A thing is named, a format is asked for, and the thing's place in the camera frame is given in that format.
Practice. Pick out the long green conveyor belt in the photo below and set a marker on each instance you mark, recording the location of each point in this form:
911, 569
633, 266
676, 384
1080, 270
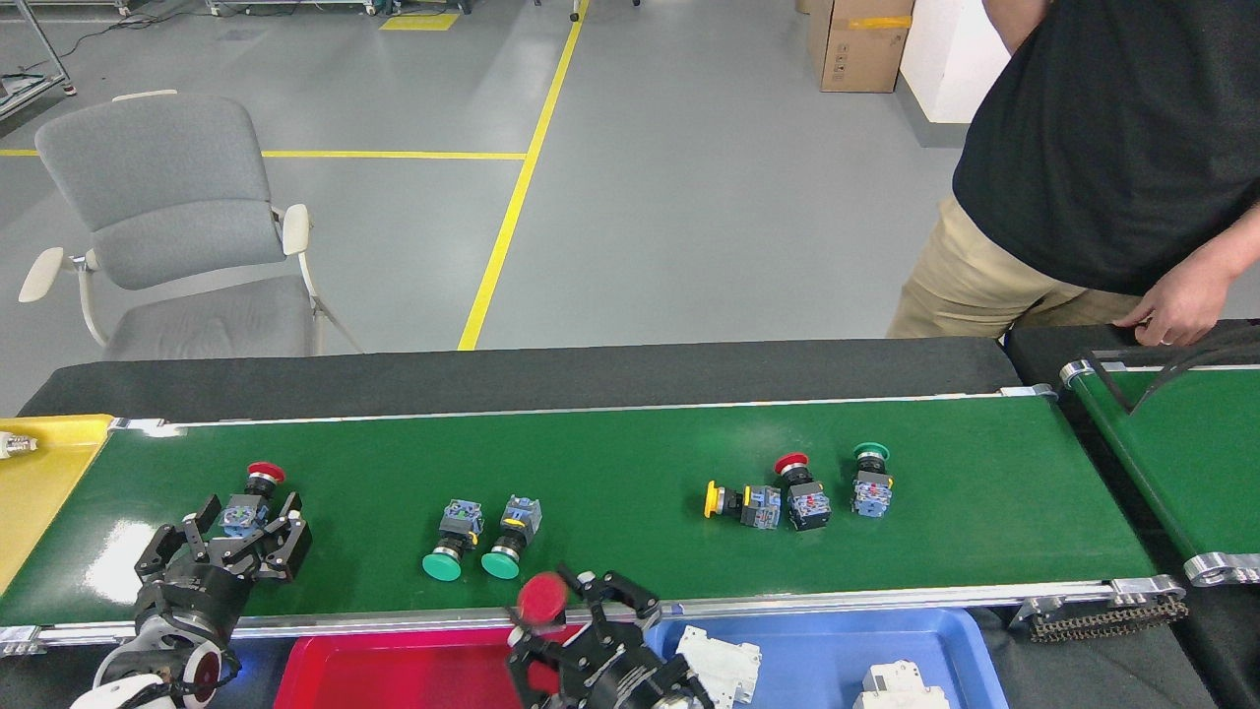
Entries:
610, 551

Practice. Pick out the grey office chair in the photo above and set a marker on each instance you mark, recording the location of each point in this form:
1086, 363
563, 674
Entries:
167, 187

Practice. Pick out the green feeder conveyor belt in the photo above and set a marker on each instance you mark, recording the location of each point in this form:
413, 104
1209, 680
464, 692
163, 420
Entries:
1201, 463

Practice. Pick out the yellow plastic tray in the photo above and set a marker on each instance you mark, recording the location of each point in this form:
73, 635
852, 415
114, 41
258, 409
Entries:
39, 502

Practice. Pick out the red mushroom push button switch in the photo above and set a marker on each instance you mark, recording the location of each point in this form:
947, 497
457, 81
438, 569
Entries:
802, 492
251, 502
541, 599

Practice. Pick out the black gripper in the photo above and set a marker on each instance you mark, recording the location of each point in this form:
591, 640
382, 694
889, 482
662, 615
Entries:
620, 679
202, 596

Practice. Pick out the cardboard box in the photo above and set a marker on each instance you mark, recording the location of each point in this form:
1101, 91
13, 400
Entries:
861, 44

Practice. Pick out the white circuit breaker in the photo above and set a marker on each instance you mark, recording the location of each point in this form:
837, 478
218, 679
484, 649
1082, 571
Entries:
901, 687
719, 662

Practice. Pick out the silver metal rack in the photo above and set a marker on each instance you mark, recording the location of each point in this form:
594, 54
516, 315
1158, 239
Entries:
30, 89

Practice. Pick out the person's left forearm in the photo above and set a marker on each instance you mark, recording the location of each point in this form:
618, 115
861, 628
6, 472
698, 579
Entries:
1240, 246

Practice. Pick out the black guide frame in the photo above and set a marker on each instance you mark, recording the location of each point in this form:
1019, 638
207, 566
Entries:
1110, 382

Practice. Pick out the small white plug part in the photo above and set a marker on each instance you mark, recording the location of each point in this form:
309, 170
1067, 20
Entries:
18, 444

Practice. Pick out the person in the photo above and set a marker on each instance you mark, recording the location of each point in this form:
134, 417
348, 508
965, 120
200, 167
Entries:
1102, 148

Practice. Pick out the red plastic tray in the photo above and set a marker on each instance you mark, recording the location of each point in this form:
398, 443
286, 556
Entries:
394, 675

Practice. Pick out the yellow push button switch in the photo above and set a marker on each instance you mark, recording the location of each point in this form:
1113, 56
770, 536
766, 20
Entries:
743, 502

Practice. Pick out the green push button switch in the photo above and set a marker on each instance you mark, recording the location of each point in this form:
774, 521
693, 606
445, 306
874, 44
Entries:
512, 537
871, 480
453, 542

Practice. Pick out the blue plastic tray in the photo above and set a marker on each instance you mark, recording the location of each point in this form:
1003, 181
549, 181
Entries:
817, 655

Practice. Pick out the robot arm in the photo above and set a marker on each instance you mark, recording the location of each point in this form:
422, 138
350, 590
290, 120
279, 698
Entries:
108, 694

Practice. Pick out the person's left hand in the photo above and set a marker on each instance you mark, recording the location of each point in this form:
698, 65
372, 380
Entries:
1181, 305

